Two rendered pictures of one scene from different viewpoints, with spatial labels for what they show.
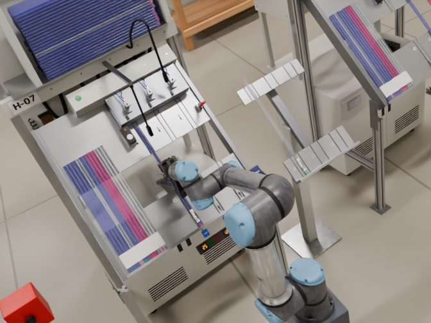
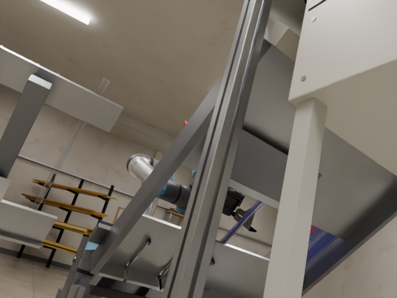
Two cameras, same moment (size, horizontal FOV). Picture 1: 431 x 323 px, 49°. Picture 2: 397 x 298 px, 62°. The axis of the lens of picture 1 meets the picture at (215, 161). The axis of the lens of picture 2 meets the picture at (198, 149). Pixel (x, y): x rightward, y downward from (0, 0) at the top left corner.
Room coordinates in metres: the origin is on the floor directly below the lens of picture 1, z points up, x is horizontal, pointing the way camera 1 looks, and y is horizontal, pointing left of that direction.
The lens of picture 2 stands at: (2.51, -0.07, 0.74)
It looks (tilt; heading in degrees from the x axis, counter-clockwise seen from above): 21 degrees up; 173
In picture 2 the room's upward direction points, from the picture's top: 16 degrees clockwise
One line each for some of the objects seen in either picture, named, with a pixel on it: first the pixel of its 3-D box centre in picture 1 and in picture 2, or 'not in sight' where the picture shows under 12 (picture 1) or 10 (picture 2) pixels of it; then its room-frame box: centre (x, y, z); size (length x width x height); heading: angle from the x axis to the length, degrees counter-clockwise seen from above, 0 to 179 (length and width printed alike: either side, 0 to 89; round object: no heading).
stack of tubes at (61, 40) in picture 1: (88, 16); not in sight; (1.89, 0.30, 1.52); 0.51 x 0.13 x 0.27; 112
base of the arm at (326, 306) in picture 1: (312, 297); (87, 283); (1.01, -0.18, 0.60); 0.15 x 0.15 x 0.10
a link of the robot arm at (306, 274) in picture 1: (306, 280); (99, 255); (1.00, -0.18, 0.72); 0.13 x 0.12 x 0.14; 114
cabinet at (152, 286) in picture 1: (158, 218); not in sight; (1.98, 0.40, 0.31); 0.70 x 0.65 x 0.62; 112
